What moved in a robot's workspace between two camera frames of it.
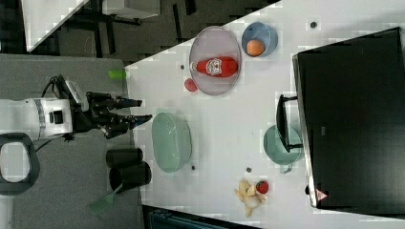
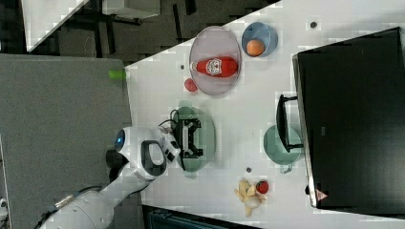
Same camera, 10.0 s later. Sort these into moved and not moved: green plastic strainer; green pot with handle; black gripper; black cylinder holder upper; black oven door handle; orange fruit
Moved: green plastic strainer; black gripper
Not moved: black oven door handle; orange fruit; green pot with handle; black cylinder holder upper
